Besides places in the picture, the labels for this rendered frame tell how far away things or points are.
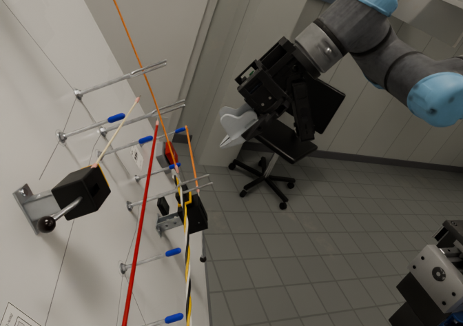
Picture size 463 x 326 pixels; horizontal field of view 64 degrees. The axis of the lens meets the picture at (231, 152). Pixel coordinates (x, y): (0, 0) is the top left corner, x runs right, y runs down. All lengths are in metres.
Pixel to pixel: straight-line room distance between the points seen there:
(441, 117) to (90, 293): 0.50
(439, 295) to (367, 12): 0.72
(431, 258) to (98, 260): 0.82
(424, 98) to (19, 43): 0.53
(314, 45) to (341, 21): 0.05
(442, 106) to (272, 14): 1.96
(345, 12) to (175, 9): 1.97
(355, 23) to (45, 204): 0.48
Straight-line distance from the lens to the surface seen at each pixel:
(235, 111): 0.66
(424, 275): 1.10
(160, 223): 0.72
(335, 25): 0.61
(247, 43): 2.46
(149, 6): 2.48
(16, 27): 0.53
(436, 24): 3.08
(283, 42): 0.62
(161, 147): 0.88
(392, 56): 0.64
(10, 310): 0.37
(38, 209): 0.40
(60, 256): 0.43
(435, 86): 0.58
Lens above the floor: 1.60
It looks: 30 degrees down
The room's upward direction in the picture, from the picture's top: 23 degrees clockwise
